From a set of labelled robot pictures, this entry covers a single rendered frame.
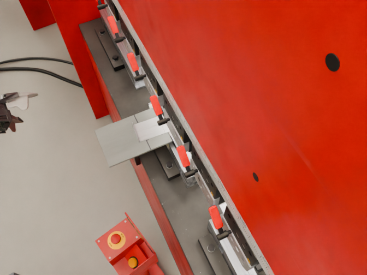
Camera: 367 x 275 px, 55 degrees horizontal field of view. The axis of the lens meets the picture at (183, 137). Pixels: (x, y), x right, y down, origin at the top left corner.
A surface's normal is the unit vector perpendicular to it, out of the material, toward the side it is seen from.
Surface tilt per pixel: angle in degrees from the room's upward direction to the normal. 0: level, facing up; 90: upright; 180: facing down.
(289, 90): 90
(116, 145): 0
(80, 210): 0
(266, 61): 90
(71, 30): 90
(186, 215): 0
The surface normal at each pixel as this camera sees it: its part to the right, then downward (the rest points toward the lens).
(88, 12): 0.43, 0.78
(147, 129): 0.00, -0.50
